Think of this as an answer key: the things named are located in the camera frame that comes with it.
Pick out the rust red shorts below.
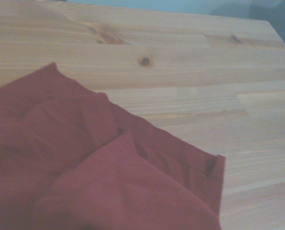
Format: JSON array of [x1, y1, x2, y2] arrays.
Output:
[[0, 61, 227, 230]]

